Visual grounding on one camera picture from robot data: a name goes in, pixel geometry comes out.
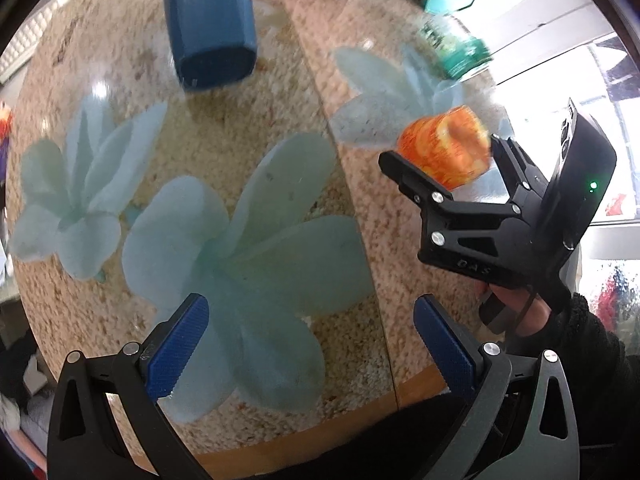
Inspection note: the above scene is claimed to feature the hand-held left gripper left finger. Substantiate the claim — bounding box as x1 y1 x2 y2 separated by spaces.
47 292 211 480

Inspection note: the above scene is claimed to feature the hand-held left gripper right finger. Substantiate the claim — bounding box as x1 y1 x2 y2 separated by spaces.
413 294 581 480

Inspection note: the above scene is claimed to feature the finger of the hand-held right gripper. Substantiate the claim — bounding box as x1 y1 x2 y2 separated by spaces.
490 133 548 211
378 151 463 241

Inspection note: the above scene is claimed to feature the orange patterned cup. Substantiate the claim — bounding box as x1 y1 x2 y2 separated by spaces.
397 105 492 191

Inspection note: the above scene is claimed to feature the person's right forearm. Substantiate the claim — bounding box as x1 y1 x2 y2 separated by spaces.
520 291 638 480

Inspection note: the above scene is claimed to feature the blue cup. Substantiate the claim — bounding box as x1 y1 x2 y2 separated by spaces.
162 0 259 92

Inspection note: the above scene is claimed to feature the person's right hand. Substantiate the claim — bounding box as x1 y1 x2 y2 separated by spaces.
477 280 553 336

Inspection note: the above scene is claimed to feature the floral table cover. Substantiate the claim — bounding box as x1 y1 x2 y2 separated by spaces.
5 0 516 476

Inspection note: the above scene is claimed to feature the person's black clothing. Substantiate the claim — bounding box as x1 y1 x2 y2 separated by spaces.
200 392 481 480

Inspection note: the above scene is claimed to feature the green labelled bottle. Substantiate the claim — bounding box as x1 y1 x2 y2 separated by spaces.
419 14 493 80

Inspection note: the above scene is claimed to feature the orange object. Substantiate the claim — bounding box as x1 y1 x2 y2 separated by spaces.
0 102 13 161

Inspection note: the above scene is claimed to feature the white bumpy edging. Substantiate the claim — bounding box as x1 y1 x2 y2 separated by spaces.
0 0 141 81

